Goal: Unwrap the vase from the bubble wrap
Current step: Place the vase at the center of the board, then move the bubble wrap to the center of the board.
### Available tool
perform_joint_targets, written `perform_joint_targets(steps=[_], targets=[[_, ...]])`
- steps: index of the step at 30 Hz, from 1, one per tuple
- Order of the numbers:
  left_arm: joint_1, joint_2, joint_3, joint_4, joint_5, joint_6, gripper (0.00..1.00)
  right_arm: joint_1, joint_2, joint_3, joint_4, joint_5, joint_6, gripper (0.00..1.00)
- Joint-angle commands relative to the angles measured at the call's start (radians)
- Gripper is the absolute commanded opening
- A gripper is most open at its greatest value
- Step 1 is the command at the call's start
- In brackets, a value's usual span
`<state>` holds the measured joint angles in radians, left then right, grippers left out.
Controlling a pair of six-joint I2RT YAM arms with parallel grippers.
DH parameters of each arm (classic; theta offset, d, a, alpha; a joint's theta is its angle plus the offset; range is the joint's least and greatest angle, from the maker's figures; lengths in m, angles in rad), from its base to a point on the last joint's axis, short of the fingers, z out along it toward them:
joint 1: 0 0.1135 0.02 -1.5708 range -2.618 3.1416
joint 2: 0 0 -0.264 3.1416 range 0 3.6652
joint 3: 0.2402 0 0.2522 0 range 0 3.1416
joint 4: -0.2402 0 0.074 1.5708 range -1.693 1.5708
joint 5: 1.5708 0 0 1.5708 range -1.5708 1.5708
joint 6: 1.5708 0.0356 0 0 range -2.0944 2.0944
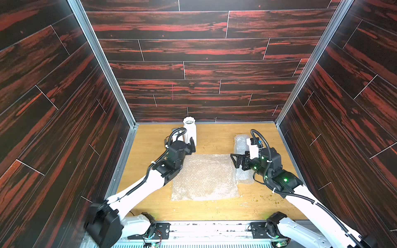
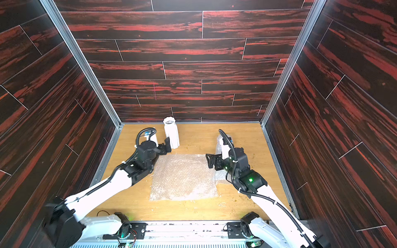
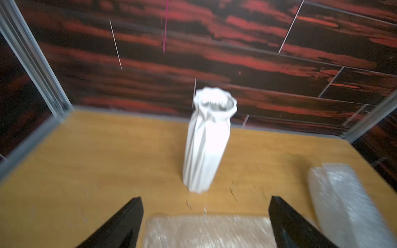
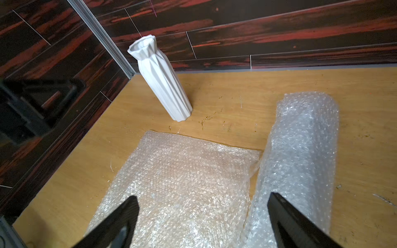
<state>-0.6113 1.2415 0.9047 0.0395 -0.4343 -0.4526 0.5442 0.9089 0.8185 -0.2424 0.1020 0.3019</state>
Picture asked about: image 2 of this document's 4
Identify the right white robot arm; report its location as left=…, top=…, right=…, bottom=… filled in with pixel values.
left=206, top=148, right=331, bottom=248

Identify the white ceramic ribbed vase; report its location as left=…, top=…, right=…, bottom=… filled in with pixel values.
left=163, top=117, right=180, bottom=149

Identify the left black cable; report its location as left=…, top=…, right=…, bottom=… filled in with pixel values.
left=135, top=126, right=158, bottom=146

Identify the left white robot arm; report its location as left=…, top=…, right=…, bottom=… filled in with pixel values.
left=43, top=138, right=172, bottom=248

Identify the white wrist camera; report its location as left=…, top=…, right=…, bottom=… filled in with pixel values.
left=216, top=135, right=230, bottom=160
left=144, top=130, right=159, bottom=146

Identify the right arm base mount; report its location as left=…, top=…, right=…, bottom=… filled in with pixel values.
left=223, top=212, right=259, bottom=239

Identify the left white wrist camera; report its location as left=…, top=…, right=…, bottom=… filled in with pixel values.
left=144, top=130, right=159, bottom=146

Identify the metal front rail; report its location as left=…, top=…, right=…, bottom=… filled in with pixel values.
left=74, top=221, right=271, bottom=248

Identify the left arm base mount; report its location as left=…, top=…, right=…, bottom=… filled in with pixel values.
left=98, top=212, right=147, bottom=241

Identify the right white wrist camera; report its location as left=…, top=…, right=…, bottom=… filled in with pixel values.
left=216, top=135, right=230, bottom=160

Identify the right black corrugated cable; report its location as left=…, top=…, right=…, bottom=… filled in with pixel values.
left=218, top=129, right=314, bottom=248

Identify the bubble wrap sheet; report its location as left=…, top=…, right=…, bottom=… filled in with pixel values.
left=150, top=154, right=218, bottom=201
left=215, top=135, right=230, bottom=184

